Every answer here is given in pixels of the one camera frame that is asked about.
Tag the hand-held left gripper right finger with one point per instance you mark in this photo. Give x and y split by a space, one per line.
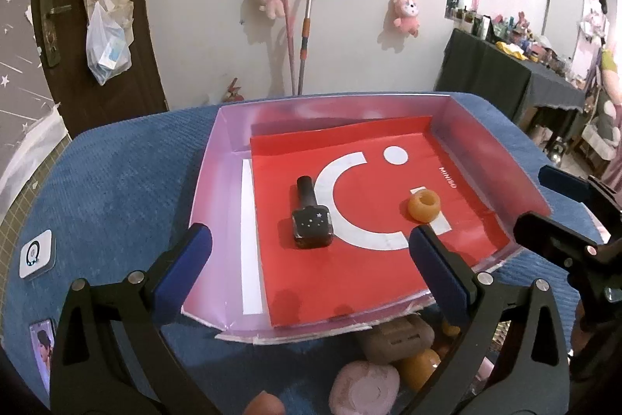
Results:
432 269

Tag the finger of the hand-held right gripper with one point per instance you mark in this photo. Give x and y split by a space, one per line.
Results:
549 235
559 177

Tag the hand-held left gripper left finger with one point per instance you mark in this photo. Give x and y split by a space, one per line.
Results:
194 249

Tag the purple cardboard box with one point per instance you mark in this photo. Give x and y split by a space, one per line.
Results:
228 201

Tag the black nail polish bottle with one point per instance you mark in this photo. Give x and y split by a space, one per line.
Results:
311 223

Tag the red paper sheet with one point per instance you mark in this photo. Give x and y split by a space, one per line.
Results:
379 279

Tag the grey-brown oblong case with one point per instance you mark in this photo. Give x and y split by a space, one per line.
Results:
396 339

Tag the blue plush mat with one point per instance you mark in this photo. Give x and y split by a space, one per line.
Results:
121 181

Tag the table with dark cloth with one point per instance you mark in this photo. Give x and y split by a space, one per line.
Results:
486 70

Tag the pink rounded object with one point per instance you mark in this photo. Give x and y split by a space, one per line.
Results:
364 388

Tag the small red object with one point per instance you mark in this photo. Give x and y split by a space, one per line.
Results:
233 90

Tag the white board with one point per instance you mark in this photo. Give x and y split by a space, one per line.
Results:
563 11

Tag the orange rounded object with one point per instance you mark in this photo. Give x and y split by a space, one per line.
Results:
265 404

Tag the photo card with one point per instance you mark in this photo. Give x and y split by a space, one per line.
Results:
42 347

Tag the brown wooden door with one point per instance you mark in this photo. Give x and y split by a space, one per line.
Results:
63 94

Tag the clear plastic bag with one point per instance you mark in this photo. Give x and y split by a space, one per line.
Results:
107 50

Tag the pink stick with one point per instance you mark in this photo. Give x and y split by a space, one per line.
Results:
290 50

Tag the pink plush with orange hair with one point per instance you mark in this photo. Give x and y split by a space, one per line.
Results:
407 14

